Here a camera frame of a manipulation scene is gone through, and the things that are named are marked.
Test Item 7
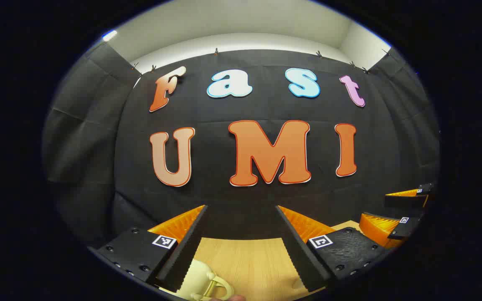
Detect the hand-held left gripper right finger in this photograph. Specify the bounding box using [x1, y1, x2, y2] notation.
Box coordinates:
[275, 205, 392, 292]

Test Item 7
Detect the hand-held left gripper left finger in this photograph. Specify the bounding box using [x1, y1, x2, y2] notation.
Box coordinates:
[95, 205, 208, 293]

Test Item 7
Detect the cream suitcase with handles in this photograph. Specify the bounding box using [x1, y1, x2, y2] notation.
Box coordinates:
[159, 259, 235, 301]

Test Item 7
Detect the black backdrop cloth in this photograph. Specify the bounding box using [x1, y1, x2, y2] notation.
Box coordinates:
[42, 40, 440, 251]

